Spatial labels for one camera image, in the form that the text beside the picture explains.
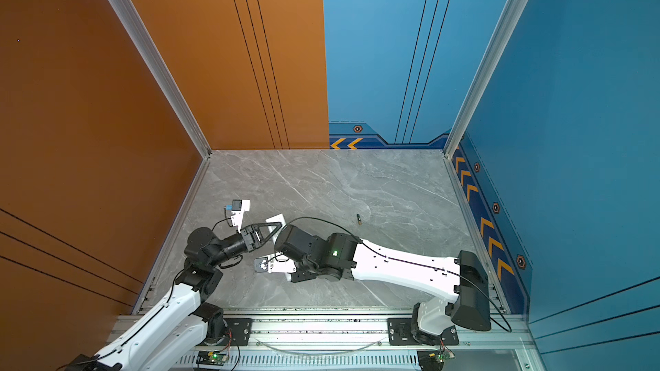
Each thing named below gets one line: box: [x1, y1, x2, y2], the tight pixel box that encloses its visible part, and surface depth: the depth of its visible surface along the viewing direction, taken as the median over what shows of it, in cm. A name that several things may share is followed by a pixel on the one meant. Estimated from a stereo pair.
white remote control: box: [264, 212, 288, 242], surface depth 71 cm
